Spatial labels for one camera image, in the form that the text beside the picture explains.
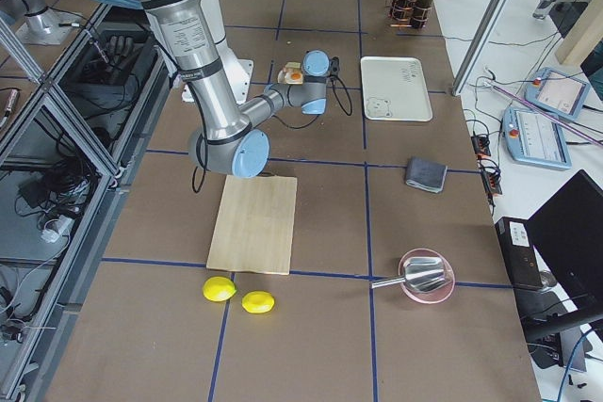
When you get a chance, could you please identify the near blue teach pendant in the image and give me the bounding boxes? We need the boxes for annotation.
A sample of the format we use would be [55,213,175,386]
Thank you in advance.
[502,107,572,170]

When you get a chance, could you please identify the aluminium frame post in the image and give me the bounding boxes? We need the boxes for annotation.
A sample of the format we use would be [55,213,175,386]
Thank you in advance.
[451,0,509,96]

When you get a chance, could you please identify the third robot base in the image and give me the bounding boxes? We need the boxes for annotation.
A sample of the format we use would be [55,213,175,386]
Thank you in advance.
[1,0,78,45]

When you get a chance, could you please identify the white round plate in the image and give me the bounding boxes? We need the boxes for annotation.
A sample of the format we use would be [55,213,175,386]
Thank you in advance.
[277,67,304,85]

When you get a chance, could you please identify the copper wire bottle rack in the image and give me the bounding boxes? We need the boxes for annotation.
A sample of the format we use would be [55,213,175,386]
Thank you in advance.
[389,0,432,28]

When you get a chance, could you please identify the left yellow lemon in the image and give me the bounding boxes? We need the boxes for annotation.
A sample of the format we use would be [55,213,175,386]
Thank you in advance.
[202,276,237,302]

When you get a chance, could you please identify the wooden cutting board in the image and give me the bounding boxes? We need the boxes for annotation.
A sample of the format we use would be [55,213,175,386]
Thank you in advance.
[206,176,297,275]

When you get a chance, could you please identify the cream bear tray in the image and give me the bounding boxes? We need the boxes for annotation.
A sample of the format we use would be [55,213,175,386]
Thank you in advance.
[360,56,432,122]

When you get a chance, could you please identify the fried egg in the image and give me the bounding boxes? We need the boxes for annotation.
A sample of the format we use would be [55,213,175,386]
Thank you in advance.
[289,72,302,83]

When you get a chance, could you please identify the metal scoop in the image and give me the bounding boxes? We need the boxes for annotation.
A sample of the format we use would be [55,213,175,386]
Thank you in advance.
[370,256,451,294]

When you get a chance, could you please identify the black power strip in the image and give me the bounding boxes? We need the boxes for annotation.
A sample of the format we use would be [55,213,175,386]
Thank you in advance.
[471,134,502,200]

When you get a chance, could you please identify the right yellow lemon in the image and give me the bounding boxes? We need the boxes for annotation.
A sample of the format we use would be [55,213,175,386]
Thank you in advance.
[241,291,275,314]

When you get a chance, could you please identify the black laptop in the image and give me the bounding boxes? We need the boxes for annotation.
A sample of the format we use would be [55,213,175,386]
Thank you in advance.
[495,169,602,342]

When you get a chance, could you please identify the far blue teach pendant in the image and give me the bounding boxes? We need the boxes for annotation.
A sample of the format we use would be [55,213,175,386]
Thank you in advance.
[525,67,591,121]

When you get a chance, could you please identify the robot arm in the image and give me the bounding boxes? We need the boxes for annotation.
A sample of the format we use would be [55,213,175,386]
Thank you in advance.
[95,0,330,178]

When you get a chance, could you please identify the pink bowl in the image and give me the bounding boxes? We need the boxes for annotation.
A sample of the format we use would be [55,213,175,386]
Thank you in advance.
[398,248,456,304]

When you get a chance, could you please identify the yellow lemon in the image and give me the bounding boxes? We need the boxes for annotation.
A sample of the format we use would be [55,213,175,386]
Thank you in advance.
[241,291,275,314]
[202,276,237,302]

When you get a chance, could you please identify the grey folded cloth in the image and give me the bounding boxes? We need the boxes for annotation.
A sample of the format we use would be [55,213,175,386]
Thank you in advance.
[404,156,448,193]

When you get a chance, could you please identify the blue teach pendant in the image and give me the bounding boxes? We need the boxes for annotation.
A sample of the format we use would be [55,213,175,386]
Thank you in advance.
[502,107,572,170]
[525,67,591,121]

